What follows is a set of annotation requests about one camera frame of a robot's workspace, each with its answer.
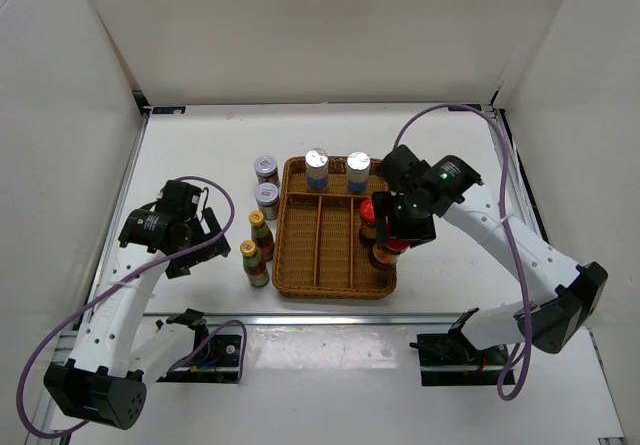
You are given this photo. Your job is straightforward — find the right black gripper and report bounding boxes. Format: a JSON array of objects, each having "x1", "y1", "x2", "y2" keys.
[{"x1": 371, "y1": 190, "x2": 437, "y2": 251}]

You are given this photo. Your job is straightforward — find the red lid chili jar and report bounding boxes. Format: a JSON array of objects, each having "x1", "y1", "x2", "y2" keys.
[
  {"x1": 368, "y1": 238, "x2": 410, "y2": 270},
  {"x1": 359, "y1": 198, "x2": 377, "y2": 247}
]

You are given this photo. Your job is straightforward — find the silver lid spice jar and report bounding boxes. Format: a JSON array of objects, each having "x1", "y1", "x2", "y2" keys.
[
  {"x1": 305, "y1": 148, "x2": 330, "y2": 191},
  {"x1": 346, "y1": 151, "x2": 371, "y2": 194}
]

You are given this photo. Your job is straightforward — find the sauce bottle yellow cap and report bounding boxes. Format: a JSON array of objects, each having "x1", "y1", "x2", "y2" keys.
[
  {"x1": 240, "y1": 240, "x2": 270, "y2": 288},
  {"x1": 249, "y1": 210, "x2": 275, "y2": 262}
]

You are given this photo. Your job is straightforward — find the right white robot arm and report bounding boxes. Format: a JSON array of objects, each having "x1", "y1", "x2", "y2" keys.
[{"x1": 372, "y1": 145, "x2": 608, "y2": 365}]

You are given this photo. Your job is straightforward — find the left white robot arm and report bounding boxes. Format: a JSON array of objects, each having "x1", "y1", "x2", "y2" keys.
[{"x1": 44, "y1": 205, "x2": 230, "y2": 430}]

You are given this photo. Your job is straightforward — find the purple lid jar near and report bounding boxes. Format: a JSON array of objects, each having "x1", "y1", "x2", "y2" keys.
[{"x1": 254, "y1": 182, "x2": 280, "y2": 221}]

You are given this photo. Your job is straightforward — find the purple lid jar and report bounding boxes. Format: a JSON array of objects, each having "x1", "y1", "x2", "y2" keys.
[
  {"x1": 254, "y1": 155, "x2": 280, "y2": 187},
  {"x1": 254, "y1": 182, "x2": 280, "y2": 221}
]

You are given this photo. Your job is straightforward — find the woven wicker divided basket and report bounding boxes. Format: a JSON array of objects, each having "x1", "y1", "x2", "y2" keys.
[{"x1": 271, "y1": 156, "x2": 397, "y2": 300}]

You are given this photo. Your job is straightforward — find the purple lid jar far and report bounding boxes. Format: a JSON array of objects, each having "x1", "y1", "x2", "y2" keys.
[{"x1": 254, "y1": 155, "x2": 280, "y2": 187}]

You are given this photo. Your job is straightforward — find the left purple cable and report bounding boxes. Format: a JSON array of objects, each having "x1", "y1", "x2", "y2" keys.
[{"x1": 14, "y1": 175, "x2": 249, "y2": 440}]

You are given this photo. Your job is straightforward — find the purple cable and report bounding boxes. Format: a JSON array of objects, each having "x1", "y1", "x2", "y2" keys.
[
  {"x1": 14, "y1": 175, "x2": 249, "y2": 440},
  {"x1": 392, "y1": 103, "x2": 534, "y2": 402}
]

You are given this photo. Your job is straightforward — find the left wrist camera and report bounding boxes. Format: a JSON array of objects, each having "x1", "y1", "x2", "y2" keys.
[{"x1": 155, "y1": 180, "x2": 202, "y2": 217}]

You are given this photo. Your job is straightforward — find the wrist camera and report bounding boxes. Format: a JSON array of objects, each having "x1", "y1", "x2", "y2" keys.
[
  {"x1": 377, "y1": 145, "x2": 431, "y2": 192},
  {"x1": 155, "y1": 180, "x2": 202, "y2": 217}
]

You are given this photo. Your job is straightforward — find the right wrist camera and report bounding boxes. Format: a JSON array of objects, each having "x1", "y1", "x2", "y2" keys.
[{"x1": 377, "y1": 145, "x2": 431, "y2": 192}]

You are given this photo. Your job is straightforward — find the aluminium table rail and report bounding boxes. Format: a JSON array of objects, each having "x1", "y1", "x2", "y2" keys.
[{"x1": 134, "y1": 312, "x2": 566, "y2": 327}]

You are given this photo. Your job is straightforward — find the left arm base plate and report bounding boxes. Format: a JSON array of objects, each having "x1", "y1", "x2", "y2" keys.
[{"x1": 159, "y1": 334, "x2": 244, "y2": 384}]

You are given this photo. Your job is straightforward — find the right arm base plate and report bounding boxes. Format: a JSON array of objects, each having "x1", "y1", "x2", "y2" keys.
[{"x1": 409, "y1": 334, "x2": 509, "y2": 387}]

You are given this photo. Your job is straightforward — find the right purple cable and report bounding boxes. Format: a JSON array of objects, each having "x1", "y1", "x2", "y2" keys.
[{"x1": 392, "y1": 103, "x2": 534, "y2": 402}]

